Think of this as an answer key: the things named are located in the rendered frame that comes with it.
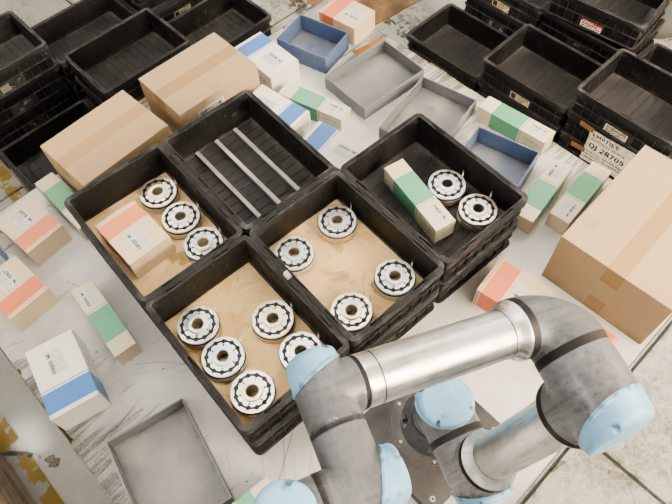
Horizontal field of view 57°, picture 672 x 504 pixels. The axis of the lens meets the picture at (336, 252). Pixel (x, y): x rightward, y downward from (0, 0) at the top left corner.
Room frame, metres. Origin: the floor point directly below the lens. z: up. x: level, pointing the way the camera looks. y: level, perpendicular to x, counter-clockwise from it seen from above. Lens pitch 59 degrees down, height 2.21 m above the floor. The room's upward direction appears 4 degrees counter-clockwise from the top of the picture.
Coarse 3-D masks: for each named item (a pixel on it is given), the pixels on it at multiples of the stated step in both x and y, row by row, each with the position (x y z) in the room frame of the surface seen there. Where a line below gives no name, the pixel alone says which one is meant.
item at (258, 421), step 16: (240, 240) 0.82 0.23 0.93; (192, 272) 0.74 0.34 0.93; (176, 288) 0.70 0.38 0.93; (160, 320) 0.62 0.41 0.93; (320, 320) 0.59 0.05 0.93; (336, 336) 0.55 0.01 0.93; (192, 368) 0.50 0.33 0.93; (208, 384) 0.46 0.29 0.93; (224, 400) 0.42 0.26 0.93; (288, 400) 0.41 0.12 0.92
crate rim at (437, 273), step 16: (304, 192) 0.95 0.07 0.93; (288, 208) 0.91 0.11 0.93; (256, 240) 0.82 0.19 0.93; (416, 240) 0.79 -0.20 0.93; (272, 256) 0.77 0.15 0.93; (432, 256) 0.74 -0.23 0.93; (432, 272) 0.70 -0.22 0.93; (320, 304) 0.63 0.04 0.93; (400, 304) 0.62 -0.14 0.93; (336, 320) 0.59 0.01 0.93; (384, 320) 0.59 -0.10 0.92; (352, 336) 0.55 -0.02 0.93; (368, 336) 0.56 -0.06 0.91
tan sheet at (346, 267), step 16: (304, 224) 0.92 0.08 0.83; (320, 240) 0.87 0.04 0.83; (352, 240) 0.86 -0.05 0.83; (368, 240) 0.86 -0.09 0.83; (320, 256) 0.82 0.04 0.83; (336, 256) 0.82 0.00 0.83; (352, 256) 0.81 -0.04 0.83; (368, 256) 0.81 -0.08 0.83; (384, 256) 0.81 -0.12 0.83; (320, 272) 0.77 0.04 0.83; (336, 272) 0.77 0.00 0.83; (352, 272) 0.77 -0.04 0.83; (368, 272) 0.76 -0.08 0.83; (320, 288) 0.73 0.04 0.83; (336, 288) 0.72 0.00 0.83; (352, 288) 0.72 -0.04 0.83; (368, 288) 0.72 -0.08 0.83; (384, 304) 0.67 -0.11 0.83
